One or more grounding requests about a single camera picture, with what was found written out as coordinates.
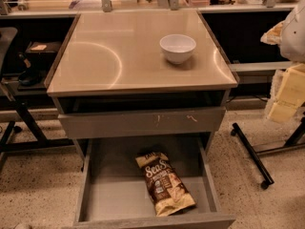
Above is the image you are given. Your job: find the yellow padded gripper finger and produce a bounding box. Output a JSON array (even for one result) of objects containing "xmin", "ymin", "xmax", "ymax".
[{"xmin": 267, "ymin": 64, "xmax": 305, "ymax": 123}]

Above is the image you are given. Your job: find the brown sea salt chip bag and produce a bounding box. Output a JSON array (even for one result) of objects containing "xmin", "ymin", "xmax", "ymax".
[{"xmin": 135, "ymin": 152, "xmax": 195, "ymax": 217}]

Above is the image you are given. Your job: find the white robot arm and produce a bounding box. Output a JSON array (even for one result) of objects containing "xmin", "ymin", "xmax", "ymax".
[{"xmin": 260, "ymin": 0, "xmax": 305, "ymax": 123}]

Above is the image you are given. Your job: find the closed grey top drawer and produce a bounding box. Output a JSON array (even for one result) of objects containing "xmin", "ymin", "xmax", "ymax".
[{"xmin": 59, "ymin": 107, "xmax": 226, "ymax": 139}]

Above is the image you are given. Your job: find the grey drawer cabinet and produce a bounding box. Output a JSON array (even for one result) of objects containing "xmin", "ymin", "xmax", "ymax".
[{"xmin": 46, "ymin": 10, "xmax": 237, "ymax": 156}]

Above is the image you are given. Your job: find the open grey middle drawer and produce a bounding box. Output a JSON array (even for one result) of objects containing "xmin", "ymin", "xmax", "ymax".
[{"xmin": 72, "ymin": 135, "xmax": 235, "ymax": 229}]

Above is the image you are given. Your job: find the black wheeled stand base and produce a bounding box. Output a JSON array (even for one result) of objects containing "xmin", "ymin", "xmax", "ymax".
[{"xmin": 231, "ymin": 116, "xmax": 305, "ymax": 190}]

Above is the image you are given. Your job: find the white ceramic bowl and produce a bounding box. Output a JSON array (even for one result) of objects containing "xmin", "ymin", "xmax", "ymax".
[{"xmin": 159, "ymin": 34, "xmax": 196, "ymax": 64}]

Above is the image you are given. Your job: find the dark box on shelf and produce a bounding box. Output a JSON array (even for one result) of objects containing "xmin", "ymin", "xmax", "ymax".
[{"xmin": 25, "ymin": 41, "xmax": 61, "ymax": 63}]

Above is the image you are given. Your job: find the black chair left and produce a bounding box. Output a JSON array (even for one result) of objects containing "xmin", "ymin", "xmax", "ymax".
[{"xmin": 0, "ymin": 27, "xmax": 17, "ymax": 78}]

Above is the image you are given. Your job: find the black metal frame left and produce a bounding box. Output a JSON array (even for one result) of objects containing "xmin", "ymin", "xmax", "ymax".
[{"xmin": 0, "ymin": 79, "xmax": 77, "ymax": 170}]

